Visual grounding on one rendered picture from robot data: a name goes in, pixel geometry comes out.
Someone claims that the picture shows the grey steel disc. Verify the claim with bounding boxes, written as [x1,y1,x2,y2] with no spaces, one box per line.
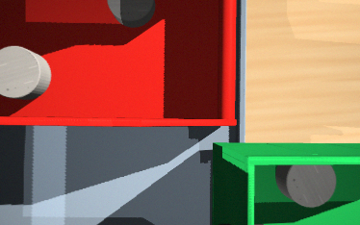
[107,0,155,28]

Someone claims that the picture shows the red open bin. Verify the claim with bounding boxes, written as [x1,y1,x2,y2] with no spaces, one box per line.
[0,0,237,127]

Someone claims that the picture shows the grey metal disc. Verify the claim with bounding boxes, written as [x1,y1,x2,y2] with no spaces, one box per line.
[0,46,51,100]
[275,164,336,208]

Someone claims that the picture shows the green bin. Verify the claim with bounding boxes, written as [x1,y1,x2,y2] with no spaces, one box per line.
[212,142,360,225]

